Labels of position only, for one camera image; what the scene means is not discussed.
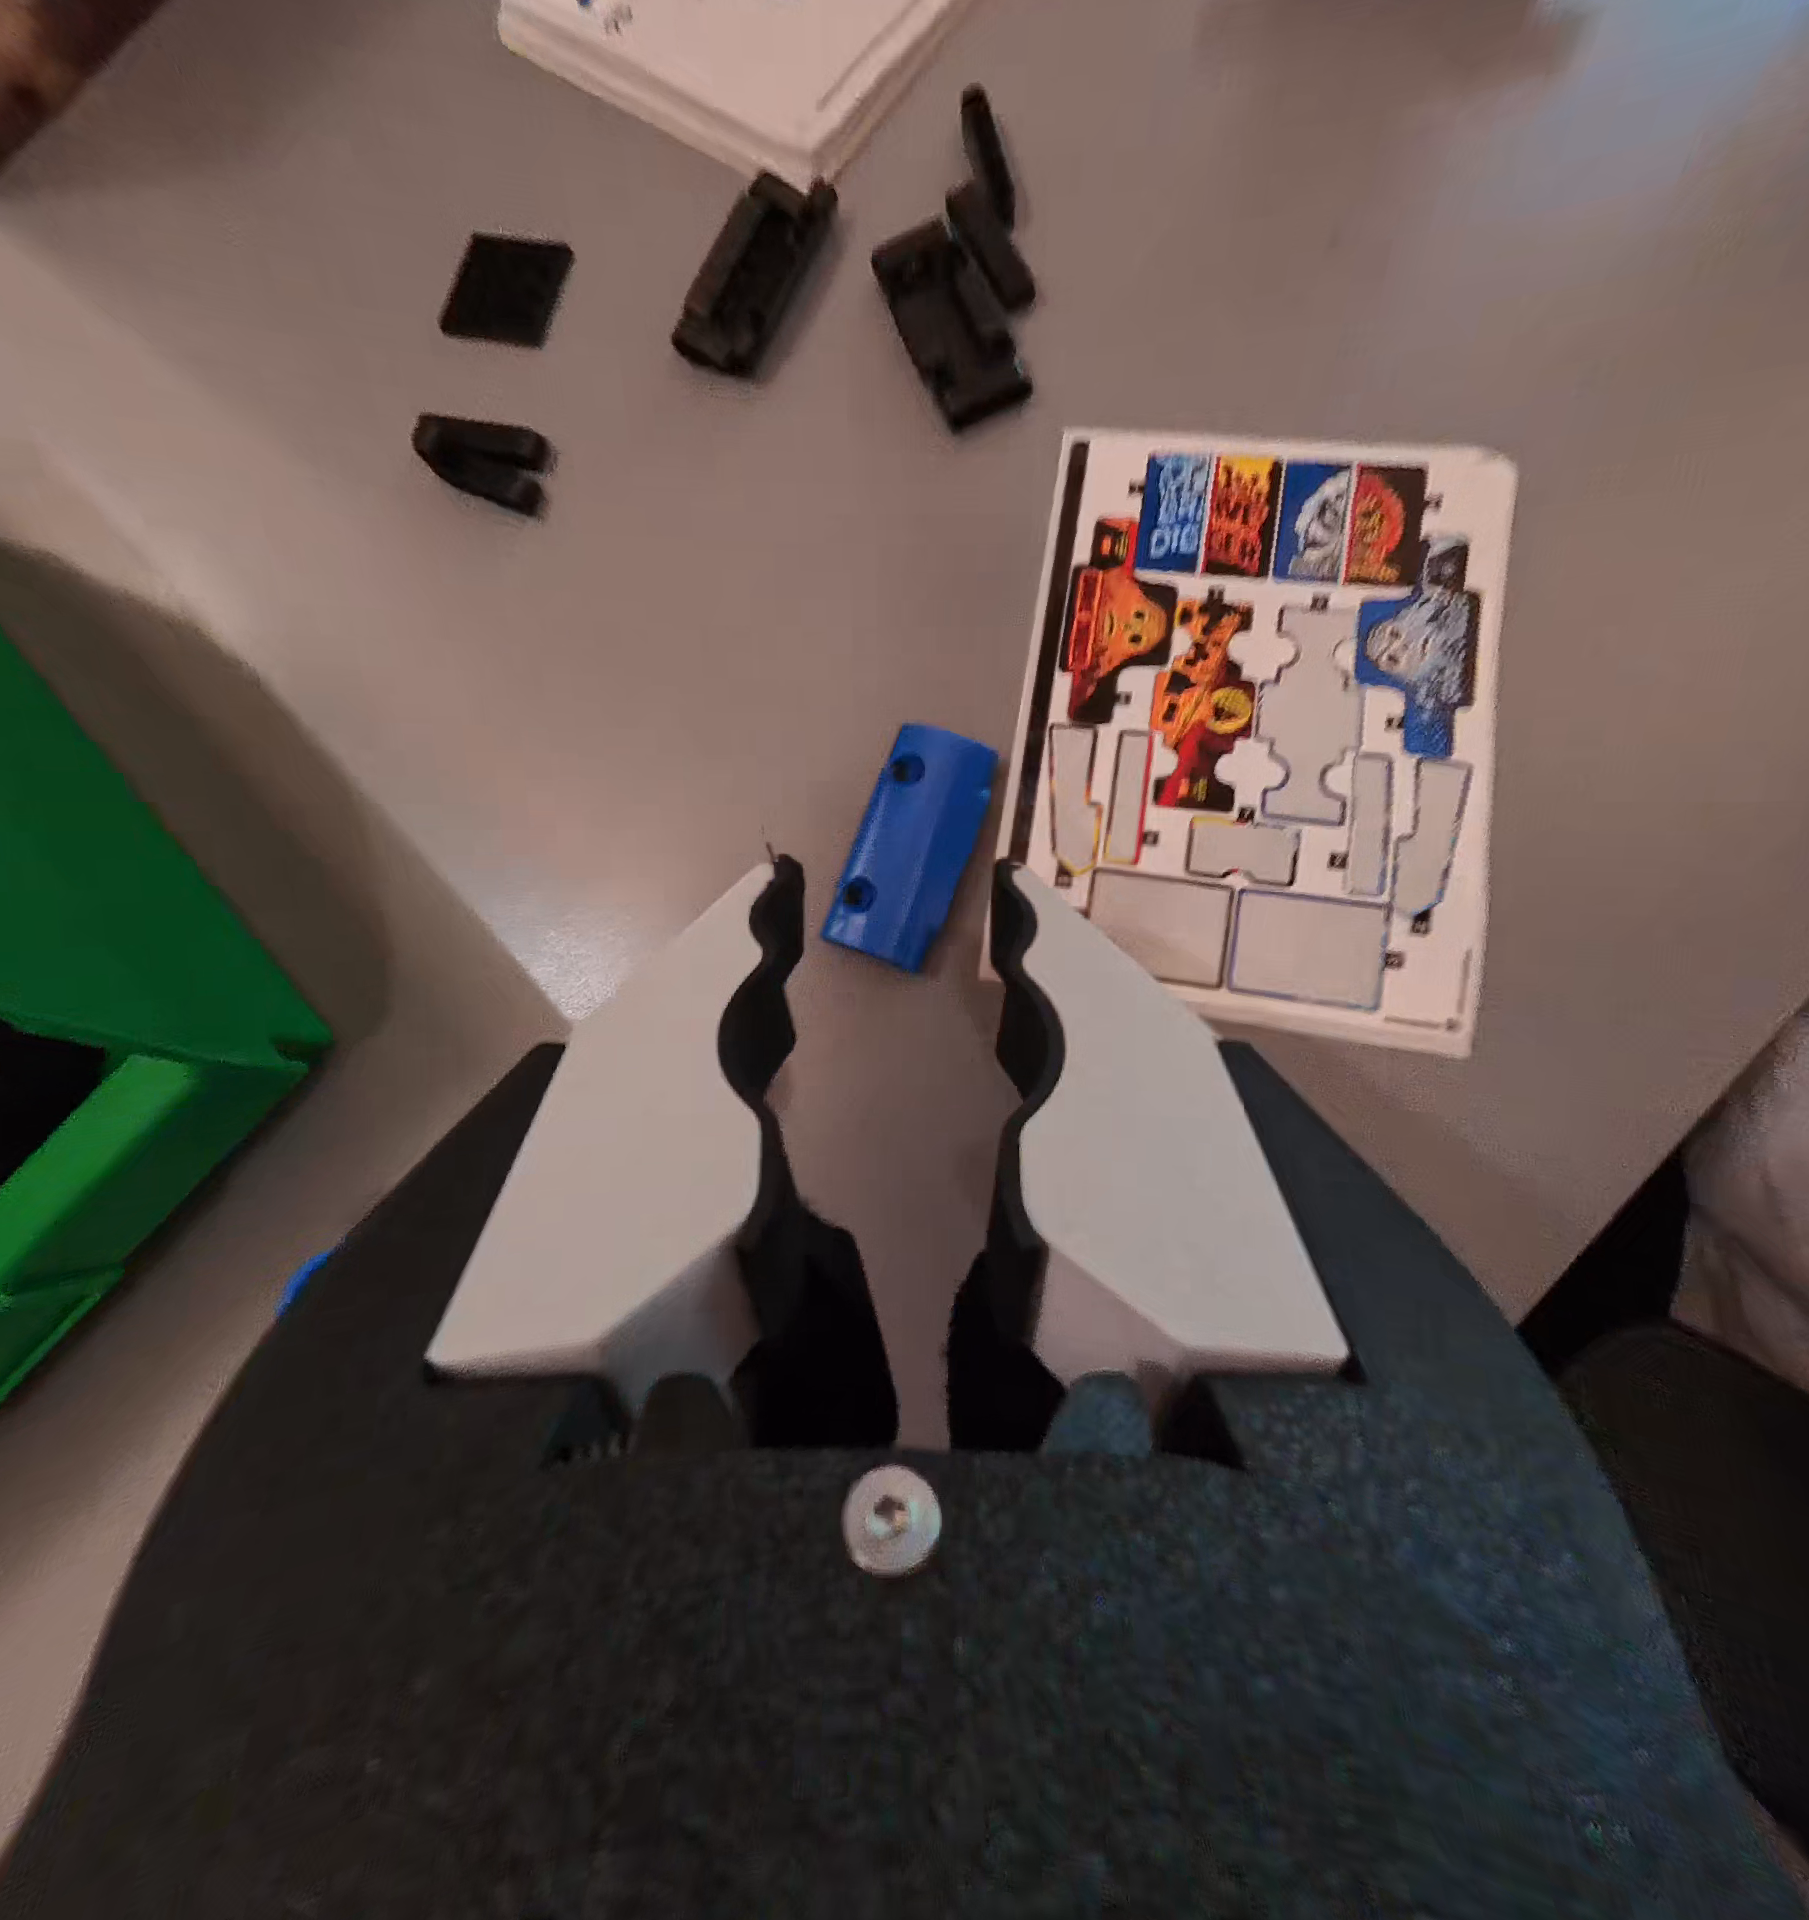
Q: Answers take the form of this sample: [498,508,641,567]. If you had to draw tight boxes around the black lego beam assembly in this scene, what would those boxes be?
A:
[872,85,1039,434]

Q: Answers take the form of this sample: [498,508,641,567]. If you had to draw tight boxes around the blue curved lego panel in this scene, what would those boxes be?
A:
[822,723,1000,974]

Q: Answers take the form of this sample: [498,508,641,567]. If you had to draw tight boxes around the black gridded lego plate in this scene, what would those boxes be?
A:
[440,232,576,351]

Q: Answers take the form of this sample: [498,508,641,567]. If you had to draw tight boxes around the small black lego connector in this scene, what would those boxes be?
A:
[413,413,557,519]

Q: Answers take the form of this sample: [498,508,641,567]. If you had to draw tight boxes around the lego instruction booklet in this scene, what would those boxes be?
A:
[497,0,981,186]

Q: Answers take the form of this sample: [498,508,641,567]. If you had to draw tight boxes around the green plastic bin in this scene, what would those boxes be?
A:
[0,564,335,1463]

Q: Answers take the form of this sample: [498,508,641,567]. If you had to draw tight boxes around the colourful sticker sheet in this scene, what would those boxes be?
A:
[979,430,1522,1062]

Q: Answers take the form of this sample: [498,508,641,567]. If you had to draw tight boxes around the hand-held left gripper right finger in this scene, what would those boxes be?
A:
[946,859,1365,1454]

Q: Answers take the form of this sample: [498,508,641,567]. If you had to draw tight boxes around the black office chair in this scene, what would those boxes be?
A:
[1520,1156,1809,1920]

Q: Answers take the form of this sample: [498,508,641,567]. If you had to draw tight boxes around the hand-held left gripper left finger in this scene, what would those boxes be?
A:
[423,855,901,1451]

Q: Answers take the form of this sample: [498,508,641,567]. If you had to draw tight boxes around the black lego panel piece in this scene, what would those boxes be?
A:
[671,170,842,377]

